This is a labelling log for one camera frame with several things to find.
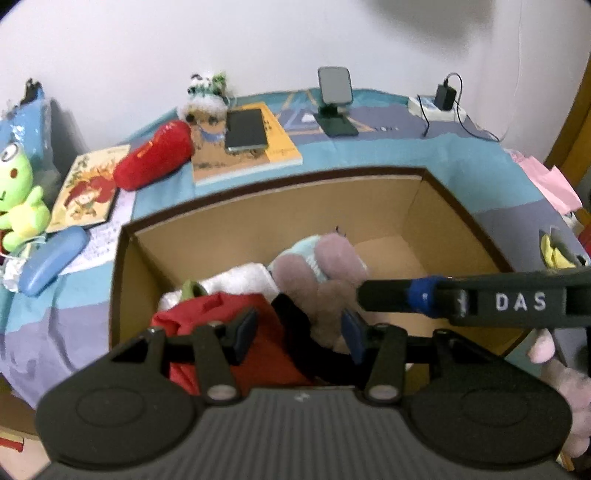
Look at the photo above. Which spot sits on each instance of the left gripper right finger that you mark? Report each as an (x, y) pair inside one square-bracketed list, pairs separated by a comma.
[(359, 337)]

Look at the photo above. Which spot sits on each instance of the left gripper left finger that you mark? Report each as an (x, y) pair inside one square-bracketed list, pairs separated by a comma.
[(238, 334)]

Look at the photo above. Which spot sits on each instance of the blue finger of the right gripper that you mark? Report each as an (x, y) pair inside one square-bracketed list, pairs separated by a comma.
[(399, 296)]

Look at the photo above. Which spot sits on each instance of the red soft cloth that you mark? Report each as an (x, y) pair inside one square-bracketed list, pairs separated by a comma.
[(266, 364)]

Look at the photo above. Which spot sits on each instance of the white fluffy plush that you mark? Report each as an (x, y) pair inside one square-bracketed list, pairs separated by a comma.
[(251, 278)]

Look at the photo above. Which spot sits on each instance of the green knitted cloth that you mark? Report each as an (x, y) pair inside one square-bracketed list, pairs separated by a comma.
[(192, 289)]

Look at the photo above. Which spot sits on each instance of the pink plush toy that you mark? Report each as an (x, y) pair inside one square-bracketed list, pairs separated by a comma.
[(320, 274)]

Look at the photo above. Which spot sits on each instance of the yellow towel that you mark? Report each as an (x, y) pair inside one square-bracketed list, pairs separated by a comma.
[(552, 256)]

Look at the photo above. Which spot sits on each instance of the beige patterned cloth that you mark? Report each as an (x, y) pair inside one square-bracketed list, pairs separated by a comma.
[(557, 240)]

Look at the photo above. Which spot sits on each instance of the black cloth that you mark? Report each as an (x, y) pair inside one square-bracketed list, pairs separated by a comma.
[(321, 365)]

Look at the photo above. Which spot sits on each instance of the brown cardboard box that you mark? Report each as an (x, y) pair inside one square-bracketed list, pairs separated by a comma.
[(402, 222)]

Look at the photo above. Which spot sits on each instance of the pink cloth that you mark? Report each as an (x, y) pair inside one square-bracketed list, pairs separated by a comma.
[(550, 182)]

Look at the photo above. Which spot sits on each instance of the yellow book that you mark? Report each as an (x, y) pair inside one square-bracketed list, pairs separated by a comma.
[(211, 163)]

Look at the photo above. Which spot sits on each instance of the white power strip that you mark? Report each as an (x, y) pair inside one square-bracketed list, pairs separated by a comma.
[(423, 107)]

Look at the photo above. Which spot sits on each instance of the blue striped bed blanket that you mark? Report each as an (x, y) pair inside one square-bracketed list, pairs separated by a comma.
[(46, 338)]

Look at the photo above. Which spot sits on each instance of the black charger adapter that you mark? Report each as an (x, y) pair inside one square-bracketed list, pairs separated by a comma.
[(445, 97)]

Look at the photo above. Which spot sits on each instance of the red chili plush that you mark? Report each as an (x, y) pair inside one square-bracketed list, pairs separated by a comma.
[(170, 147)]

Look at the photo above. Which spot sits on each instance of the illustrated children book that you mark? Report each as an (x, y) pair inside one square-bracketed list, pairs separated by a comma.
[(88, 190)]

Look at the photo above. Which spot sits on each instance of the blue glasses case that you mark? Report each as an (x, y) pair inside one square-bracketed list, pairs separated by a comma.
[(51, 258)]

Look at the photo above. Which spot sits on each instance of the black smartphone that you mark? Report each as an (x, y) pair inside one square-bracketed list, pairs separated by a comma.
[(245, 131)]

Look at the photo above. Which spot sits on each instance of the phone stand with mirror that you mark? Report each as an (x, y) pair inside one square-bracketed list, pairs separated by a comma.
[(336, 92)]

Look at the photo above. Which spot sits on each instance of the small panda plush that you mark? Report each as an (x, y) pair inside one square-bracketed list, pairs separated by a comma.
[(206, 99)]

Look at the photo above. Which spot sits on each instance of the green frog plush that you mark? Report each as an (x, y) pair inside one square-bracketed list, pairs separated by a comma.
[(24, 214)]

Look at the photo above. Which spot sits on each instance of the blue packaged bag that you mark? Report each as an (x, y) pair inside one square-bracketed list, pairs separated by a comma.
[(29, 124)]

